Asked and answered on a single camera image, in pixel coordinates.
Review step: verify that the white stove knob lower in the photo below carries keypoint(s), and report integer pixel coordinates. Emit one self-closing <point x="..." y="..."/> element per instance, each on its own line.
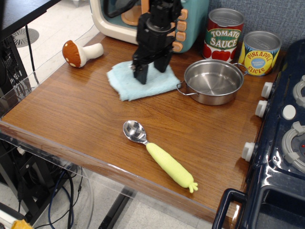
<point x="248" y="150"/>

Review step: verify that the light blue towel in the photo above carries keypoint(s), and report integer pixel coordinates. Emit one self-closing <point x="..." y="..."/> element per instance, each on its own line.
<point x="122" y="80"/>

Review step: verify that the brown plush mushroom toy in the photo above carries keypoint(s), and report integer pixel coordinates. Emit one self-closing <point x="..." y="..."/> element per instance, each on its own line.
<point x="77" y="56"/>

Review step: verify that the toy microwave oven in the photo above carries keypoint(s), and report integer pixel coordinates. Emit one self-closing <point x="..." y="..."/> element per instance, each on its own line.
<point x="119" y="19"/>

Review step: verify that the pineapple slices toy can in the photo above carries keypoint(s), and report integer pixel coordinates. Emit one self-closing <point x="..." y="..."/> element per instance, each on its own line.
<point x="259" y="52"/>

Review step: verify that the dark blue toy stove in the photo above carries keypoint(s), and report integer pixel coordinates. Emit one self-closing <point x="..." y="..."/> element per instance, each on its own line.
<point x="275" y="193"/>

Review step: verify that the white stove knob middle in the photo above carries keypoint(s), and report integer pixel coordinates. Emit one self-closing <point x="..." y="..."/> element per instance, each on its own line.
<point x="260" y="109"/>

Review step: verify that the small steel pot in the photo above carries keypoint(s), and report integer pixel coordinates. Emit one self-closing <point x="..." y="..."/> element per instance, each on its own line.
<point x="212" y="82"/>

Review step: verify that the white stove knob upper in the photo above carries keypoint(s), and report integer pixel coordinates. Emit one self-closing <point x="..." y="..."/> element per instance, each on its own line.
<point x="266" y="89"/>

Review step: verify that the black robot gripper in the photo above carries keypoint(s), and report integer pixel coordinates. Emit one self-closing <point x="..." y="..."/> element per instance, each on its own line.
<point x="154" y="45"/>

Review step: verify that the spoon with yellow handle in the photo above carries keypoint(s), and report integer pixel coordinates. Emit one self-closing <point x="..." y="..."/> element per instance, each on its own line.
<point x="135" y="132"/>

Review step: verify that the tomato sauce toy can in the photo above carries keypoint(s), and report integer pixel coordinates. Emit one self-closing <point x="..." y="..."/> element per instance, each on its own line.
<point x="222" y="34"/>

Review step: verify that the white stove knob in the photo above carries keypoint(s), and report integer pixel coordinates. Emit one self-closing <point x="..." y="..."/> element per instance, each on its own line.
<point x="266" y="89"/>
<point x="248" y="150"/>
<point x="260" y="109"/>

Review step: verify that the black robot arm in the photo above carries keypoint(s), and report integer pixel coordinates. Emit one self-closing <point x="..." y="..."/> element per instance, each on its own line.
<point x="169" y="8"/>

